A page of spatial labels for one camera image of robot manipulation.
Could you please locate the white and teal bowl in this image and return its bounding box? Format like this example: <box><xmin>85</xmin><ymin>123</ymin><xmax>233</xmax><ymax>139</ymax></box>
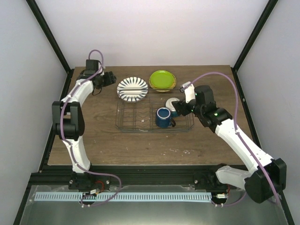
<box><xmin>165</xmin><ymin>97</ymin><xmax>180</xmax><ymax>117</ymax></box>

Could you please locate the dark blue mug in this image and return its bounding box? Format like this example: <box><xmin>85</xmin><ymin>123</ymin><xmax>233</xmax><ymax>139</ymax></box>
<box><xmin>155</xmin><ymin>107</ymin><xmax>176</xmax><ymax>128</ymax></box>

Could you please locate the white blue striped plate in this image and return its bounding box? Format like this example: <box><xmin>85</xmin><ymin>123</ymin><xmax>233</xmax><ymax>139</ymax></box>
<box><xmin>117</xmin><ymin>76</ymin><xmax>149</xmax><ymax>103</ymax></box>

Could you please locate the black wire dish rack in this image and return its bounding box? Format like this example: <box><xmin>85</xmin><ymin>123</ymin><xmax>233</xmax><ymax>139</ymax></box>
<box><xmin>116</xmin><ymin>89</ymin><xmax>194</xmax><ymax>133</ymax></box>

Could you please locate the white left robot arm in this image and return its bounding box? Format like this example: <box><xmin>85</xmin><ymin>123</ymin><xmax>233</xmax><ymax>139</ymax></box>
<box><xmin>52</xmin><ymin>58</ymin><xmax>116</xmax><ymax>189</ymax></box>

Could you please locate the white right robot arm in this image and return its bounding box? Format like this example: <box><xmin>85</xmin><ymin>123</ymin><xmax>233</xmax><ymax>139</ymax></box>
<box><xmin>173</xmin><ymin>82</ymin><xmax>287</xmax><ymax>203</ymax></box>

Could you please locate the lime green plate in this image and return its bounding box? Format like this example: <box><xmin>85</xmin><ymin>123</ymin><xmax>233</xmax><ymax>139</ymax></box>
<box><xmin>150</xmin><ymin>70</ymin><xmax>175</xmax><ymax>89</ymax></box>

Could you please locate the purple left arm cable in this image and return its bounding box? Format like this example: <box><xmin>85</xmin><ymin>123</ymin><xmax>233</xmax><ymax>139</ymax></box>
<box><xmin>60</xmin><ymin>49</ymin><xmax>122</xmax><ymax>208</ymax></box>

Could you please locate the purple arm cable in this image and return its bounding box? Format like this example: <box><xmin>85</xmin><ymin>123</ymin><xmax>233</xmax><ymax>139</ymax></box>
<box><xmin>60</xmin><ymin>49</ymin><xmax>122</xmax><ymax>208</ymax></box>
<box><xmin>185</xmin><ymin>72</ymin><xmax>281</xmax><ymax>208</ymax></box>

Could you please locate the light blue slotted cable duct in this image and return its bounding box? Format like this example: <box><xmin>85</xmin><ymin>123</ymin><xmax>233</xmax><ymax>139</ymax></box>
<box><xmin>34</xmin><ymin>192</ymin><xmax>212</xmax><ymax>203</ymax></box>

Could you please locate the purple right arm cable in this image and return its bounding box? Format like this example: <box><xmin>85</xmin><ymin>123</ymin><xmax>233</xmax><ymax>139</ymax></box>
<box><xmin>185</xmin><ymin>72</ymin><xmax>281</xmax><ymax>208</ymax></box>

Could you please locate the black aluminium frame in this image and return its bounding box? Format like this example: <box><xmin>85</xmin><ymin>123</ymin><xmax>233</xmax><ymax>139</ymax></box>
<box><xmin>12</xmin><ymin>0</ymin><xmax>295</xmax><ymax>225</ymax></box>

